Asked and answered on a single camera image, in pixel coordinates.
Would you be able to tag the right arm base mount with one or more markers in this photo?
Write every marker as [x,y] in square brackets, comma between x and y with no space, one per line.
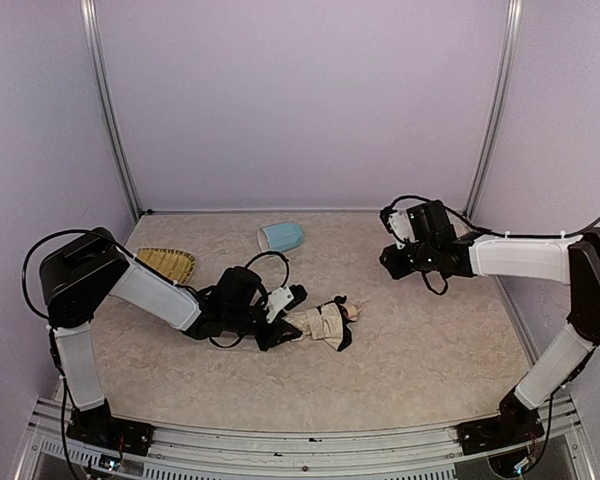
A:
[496,432]

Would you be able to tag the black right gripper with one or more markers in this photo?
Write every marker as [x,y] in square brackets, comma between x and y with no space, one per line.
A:
[394,261]

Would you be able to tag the woven bamboo tray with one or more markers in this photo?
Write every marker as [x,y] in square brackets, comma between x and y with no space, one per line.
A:
[176,265]

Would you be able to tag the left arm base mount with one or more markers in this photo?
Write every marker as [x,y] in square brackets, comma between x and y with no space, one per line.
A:
[112,433]

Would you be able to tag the aluminium front rail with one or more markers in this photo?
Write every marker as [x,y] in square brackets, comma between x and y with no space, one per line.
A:
[447,450]

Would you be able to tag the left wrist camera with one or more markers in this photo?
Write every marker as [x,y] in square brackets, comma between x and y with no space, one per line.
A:
[284,299]

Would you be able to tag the left aluminium corner post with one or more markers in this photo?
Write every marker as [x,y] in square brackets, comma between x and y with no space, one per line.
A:
[94,44]

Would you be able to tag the aluminium corner post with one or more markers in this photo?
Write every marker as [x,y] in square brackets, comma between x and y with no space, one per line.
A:
[94,44]
[497,106]

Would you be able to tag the beige folding umbrella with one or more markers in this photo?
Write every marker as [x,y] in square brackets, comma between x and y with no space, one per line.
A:
[328,322]

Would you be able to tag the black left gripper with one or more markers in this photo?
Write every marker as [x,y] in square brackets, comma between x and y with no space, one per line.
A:
[272,333]

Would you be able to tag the right aluminium corner post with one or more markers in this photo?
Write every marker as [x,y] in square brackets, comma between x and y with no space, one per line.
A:
[497,106]

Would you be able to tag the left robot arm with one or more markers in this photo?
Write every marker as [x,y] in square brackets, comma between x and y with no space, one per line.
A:
[78,277]

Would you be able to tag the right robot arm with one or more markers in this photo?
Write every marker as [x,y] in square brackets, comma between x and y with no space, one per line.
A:
[425,242]

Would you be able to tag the light blue mug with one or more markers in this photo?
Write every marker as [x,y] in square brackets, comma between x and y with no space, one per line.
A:
[280,237]

